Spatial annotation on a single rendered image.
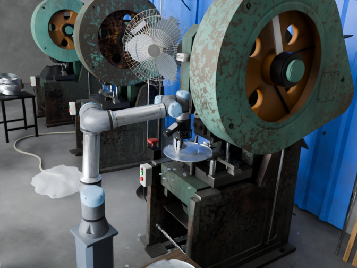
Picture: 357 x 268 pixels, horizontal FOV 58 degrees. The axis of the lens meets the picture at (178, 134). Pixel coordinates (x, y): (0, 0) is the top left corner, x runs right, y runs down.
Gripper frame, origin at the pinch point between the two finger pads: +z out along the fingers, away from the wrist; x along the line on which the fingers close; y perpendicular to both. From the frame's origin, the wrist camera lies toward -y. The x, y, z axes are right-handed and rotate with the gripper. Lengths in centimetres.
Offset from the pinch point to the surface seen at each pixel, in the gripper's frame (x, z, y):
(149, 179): 20.2, 25.6, -6.7
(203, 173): -13.1, 9.9, 10.5
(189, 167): -3.5, 9.6, 7.5
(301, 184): 7, 57, 137
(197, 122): 1.1, -16.2, 14.0
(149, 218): 22, 56, -4
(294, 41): -39, -65, 38
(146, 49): 87, -49, 24
